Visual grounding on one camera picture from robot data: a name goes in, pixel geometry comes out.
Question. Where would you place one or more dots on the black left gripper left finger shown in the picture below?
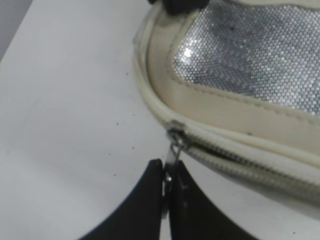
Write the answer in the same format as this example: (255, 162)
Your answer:
(139, 216)

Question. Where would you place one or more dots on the cream zippered bag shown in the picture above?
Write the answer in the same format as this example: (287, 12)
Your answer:
(236, 85)

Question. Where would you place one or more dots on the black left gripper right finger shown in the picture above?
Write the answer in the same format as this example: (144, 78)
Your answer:
(192, 216)

